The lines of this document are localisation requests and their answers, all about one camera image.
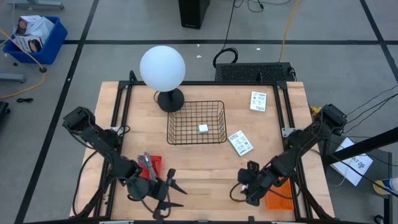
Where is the white carton with dark print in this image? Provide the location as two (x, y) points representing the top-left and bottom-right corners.
(12, 34), (44, 53)
(15, 15), (41, 35)

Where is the black perforated metal case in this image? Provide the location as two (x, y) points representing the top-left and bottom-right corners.
(215, 62), (296, 83)

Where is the black metal table frame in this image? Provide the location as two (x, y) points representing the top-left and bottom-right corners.
(70, 70), (336, 224)

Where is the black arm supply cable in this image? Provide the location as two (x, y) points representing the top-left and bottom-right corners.
(72, 149), (100, 218)

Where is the yellow floor cable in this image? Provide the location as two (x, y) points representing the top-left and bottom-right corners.
(0, 29), (47, 100)

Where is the grey metal floor foot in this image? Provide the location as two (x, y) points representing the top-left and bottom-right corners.
(8, 0), (65, 10)
(0, 73), (26, 84)

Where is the black wire basket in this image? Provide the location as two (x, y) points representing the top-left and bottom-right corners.
(166, 99), (228, 145)

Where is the black computer tower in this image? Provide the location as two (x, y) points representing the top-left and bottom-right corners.
(178, 0), (211, 30)

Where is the black metal beam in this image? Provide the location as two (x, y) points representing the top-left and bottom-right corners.
(322, 126), (398, 166)

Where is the red plastic basket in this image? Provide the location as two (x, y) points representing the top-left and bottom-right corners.
(138, 154), (163, 181)

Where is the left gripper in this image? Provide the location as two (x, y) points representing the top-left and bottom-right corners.
(145, 167), (188, 220)

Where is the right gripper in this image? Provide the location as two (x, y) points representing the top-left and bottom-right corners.
(237, 160), (270, 207)

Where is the black object at floor edge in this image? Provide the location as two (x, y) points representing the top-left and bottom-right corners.
(0, 101), (11, 125)

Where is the blue plastic bin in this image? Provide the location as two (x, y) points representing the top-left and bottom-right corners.
(2, 15), (68, 65)

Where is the yellow hanging cable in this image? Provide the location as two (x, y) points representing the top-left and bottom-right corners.
(279, 0), (300, 62)

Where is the blue yellow can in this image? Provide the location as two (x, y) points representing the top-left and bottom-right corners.
(372, 177), (398, 196)

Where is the white globe lamp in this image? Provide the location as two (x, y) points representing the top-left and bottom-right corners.
(139, 45), (187, 113)

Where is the grey cable with blue ends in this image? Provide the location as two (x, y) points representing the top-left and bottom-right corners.
(137, 154), (149, 172)

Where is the white printed paper sheet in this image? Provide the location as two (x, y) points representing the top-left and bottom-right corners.
(330, 137), (374, 187)

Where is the orange plastic basket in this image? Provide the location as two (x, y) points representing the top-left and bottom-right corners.
(264, 177), (295, 212)

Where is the black coiled cable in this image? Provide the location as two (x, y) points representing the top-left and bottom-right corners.
(213, 0), (239, 68)

